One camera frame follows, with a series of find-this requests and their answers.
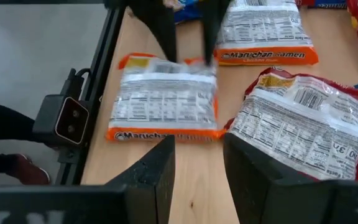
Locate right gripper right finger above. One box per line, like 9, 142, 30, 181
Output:
223, 133, 358, 224

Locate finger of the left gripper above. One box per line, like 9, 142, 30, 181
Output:
128, 0, 178, 63
197, 0, 231, 66

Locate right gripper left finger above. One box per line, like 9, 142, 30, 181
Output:
0, 135, 176, 224

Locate orange Maruchan ramen pack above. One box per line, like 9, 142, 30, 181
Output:
213, 0, 319, 67
106, 52, 226, 143

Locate person's foot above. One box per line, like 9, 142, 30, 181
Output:
6, 153, 52, 186

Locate black table-level camera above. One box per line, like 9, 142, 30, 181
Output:
32, 94, 90, 147

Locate black camera cable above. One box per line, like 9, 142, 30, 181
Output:
59, 67, 92, 100

